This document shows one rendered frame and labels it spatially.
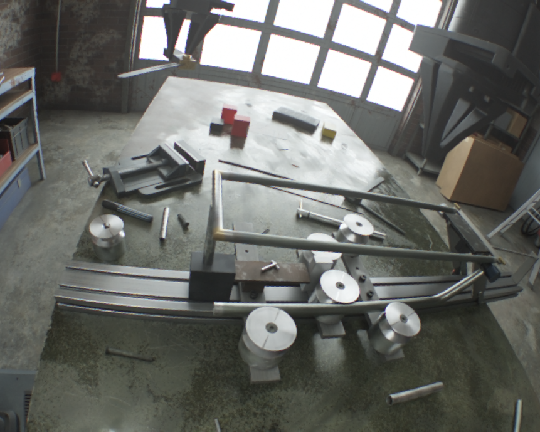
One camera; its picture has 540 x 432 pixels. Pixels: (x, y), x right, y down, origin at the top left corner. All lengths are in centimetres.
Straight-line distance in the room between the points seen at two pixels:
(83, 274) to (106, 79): 312
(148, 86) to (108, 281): 312
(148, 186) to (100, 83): 295
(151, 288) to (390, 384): 33
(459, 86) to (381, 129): 385
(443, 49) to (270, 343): 28
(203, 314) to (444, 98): 33
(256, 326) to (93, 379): 20
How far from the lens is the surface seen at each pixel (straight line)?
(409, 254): 32
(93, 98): 355
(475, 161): 382
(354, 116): 380
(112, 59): 338
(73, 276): 41
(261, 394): 36
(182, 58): 42
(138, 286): 38
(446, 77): 22
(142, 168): 61
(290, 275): 36
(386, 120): 404
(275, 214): 57
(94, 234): 43
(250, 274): 35
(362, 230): 46
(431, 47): 24
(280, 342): 29
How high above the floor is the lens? 121
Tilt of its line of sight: 36 degrees down
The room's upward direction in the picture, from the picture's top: 17 degrees clockwise
